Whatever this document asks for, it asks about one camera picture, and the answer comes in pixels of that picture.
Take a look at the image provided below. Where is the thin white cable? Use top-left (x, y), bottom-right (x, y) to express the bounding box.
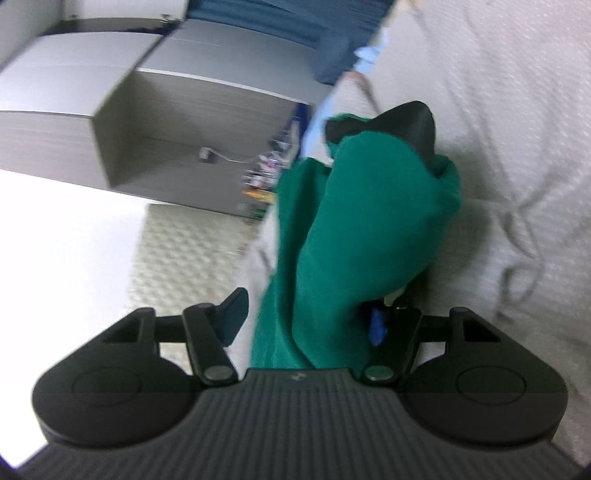
top-left (212, 148), bottom-right (265, 164)

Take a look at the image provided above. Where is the blue armchair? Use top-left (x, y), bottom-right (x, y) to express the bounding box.
top-left (314, 28), bottom-right (357, 87)

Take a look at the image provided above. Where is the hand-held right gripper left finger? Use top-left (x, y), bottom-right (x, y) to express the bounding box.
top-left (102, 286), bottom-right (251, 388)

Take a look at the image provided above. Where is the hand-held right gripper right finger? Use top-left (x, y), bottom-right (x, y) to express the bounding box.
top-left (361, 299), bottom-right (502, 388)

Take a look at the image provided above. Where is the grey wall cabinet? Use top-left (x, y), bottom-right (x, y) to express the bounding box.
top-left (0, 0), bottom-right (311, 217)

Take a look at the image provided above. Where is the grey white bed sheet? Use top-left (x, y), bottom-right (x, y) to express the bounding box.
top-left (240, 0), bottom-right (591, 467)

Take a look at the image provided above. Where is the blue curtain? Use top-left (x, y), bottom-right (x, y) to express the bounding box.
top-left (185, 0), bottom-right (399, 52)

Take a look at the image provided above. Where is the green hoodie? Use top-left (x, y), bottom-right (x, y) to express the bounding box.
top-left (249, 113), bottom-right (463, 370)

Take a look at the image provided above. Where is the pile of small colourful items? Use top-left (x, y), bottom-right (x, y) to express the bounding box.
top-left (240, 102), bottom-right (311, 219)

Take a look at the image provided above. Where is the light blue bed sheet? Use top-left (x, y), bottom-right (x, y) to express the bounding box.
top-left (300, 25), bottom-right (394, 160)

